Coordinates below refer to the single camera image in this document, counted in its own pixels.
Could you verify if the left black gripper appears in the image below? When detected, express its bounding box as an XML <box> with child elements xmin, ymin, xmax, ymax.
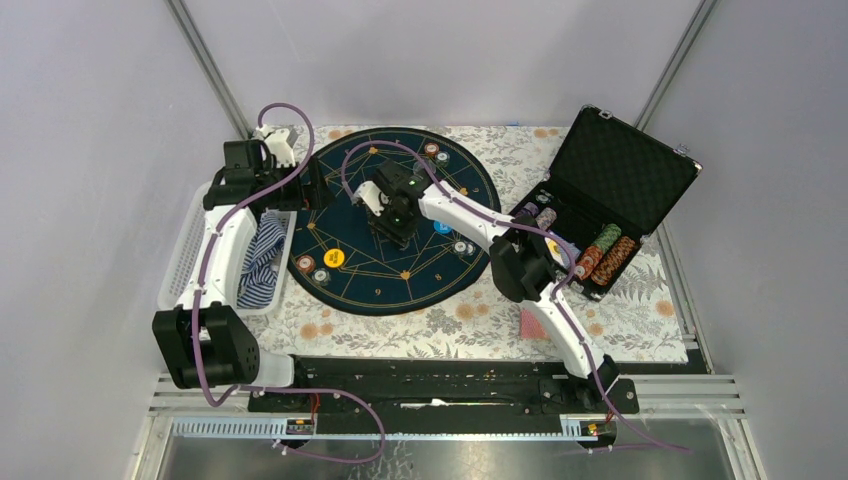
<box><xmin>256</xmin><ymin>155</ymin><xmax>334</xmax><ymax>210</ymax></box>

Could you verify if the blue dealer button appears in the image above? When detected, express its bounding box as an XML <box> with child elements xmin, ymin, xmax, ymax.
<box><xmin>433</xmin><ymin>221</ymin><xmax>453</xmax><ymax>235</ymax></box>

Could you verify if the yellow dealer button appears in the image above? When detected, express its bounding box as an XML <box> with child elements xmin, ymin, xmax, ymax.
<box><xmin>323</xmin><ymin>248</ymin><xmax>346</xmax><ymax>269</ymax></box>

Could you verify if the red five chip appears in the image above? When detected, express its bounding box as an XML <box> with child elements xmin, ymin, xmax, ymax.
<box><xmin>424</xmin><ymin>142</ymin><xmax>440</xmax><ymax>157</ymax></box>
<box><xmin>296</xmin><ymin>255</ymin><xmax>316</xmax><ymax>274</ymax></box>

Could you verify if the red card deck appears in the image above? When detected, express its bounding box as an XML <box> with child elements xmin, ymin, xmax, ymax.
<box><xmin>519</xmin><ymin>310</ymin><xmax>548</xmax><ymax>340</ymax></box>

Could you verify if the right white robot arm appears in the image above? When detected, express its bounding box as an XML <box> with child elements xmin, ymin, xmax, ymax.
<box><xmin>350</xmin><ymin>161</ymin><xmax>619</xmax><ymax>412</ymax></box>

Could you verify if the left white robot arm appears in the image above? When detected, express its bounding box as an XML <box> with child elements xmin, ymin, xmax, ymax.
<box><xmin>152</xmin><ymin>130</ymin><xmax>329</xmax><ymax>411</ymax></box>

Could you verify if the round dark blue poker mat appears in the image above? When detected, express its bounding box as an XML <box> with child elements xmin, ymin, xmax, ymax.
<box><xmin>288</xmin><ymin>127</ymin><xmax>501</xmax><ymax>316</ymax></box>

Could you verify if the striped blue white cloth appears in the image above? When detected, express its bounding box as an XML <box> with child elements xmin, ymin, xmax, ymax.
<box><xmin>237</xmin><ymin>211</ymin><xmax>288</xmax><ymax>309</ymax></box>

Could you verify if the white plastic basket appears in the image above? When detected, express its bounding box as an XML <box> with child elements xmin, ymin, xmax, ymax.
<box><xmin>157</xmin><ymin>181</ymin><xmax>297</xmax><ymax>318</ymax></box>

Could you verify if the purple chip row in case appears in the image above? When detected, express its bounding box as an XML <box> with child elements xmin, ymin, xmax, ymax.
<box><xmin>516</xmin><ymin>202</ymin><xmax>540</xmax><ymax>218</ymax></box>

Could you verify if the blue orange chip row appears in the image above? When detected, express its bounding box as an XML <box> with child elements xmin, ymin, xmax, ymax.
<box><xmin>535</xmin><ymin>207</ymin><xmax>557</xmax><ymax>230</ymax></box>

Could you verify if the red chip row in case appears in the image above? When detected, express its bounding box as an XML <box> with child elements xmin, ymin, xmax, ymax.
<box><xmin>575</xmin><ymin>236</ymin><xmax>636</xmax><ymax>286</ymax></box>

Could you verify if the green chip row in case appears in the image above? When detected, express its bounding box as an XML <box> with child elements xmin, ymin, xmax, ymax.
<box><xmin>592</xmin><ymin>223</ymin><xmax>622</xmax><ymax>254</ymax></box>

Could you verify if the black chip carrying case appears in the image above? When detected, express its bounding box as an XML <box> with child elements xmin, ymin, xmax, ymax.
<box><xmin>511</xmin><ymin>105</ymin><xmax>702</xmax><ymax>301</ymax></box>

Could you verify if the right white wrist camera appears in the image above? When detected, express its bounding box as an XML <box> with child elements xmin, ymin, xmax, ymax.
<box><xmin>351</xmin><ymin>181</ymin><xmax>384</xmax><ymax>217</ymax></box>

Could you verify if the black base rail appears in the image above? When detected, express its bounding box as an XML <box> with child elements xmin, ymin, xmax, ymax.
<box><xmin>248</xmin><ymin>357</ymin><xmax>640</xmax><ymax>435</ymax></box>

